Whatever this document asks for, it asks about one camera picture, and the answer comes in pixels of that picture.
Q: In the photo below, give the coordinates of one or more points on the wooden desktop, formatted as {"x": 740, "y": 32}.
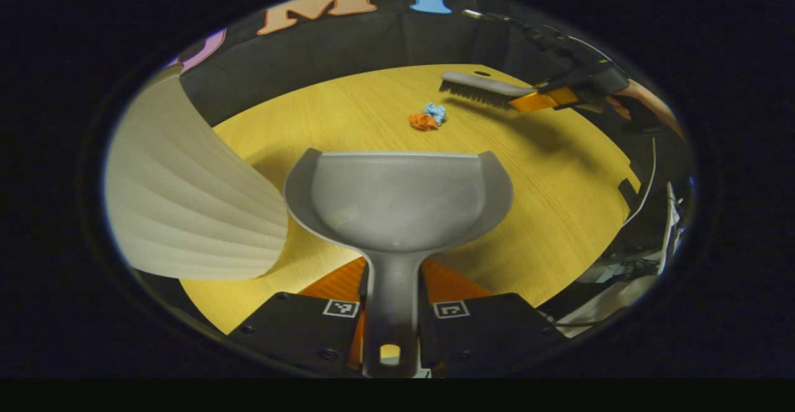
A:
{"x": 559, "y": 176}

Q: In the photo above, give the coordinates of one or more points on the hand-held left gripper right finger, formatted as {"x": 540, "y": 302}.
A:
{"x": 484, "y": 331}

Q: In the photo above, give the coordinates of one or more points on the black tripod stand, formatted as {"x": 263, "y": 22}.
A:
{"x": 534, "y": 30}

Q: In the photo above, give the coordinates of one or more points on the blue paper trash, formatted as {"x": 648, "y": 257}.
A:
{"x": 436, "y": 112}

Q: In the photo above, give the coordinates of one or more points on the small grey broom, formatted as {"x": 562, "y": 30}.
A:
{"x": 478, "y": 86}

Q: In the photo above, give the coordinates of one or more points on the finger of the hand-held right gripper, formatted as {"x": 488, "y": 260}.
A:
{"x": 546, "y": 99}

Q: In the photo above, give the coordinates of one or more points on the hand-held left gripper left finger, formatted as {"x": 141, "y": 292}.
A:
{"x": 298, "y": 331}

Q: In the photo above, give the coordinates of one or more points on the grey plastic dustpan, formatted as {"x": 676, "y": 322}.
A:
{"x": 397, "y": 201}

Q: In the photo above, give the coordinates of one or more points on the orange paper trash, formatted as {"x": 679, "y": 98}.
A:
{"x": 422, "y": 122}

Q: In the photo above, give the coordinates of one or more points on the white ribbed garbage bin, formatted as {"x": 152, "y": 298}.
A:
{"x": 186, "y": 213}

